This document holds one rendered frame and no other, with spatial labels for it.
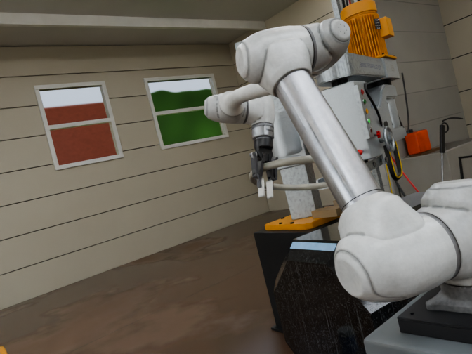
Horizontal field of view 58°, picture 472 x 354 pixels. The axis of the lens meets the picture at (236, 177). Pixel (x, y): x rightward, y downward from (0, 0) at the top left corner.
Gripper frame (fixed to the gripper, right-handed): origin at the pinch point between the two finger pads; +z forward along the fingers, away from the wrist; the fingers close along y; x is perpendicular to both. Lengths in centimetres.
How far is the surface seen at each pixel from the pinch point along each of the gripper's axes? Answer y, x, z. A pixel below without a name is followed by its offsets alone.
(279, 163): 0.1, -8.4, -8.4
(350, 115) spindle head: 68, 7, -49
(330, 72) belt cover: 56, 8, -71
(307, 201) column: 108, 79, -20
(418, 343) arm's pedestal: -19, -68, 50
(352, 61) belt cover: 65, 0, -77
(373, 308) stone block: 46, -11, 47
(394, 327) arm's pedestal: -14, -59, 47
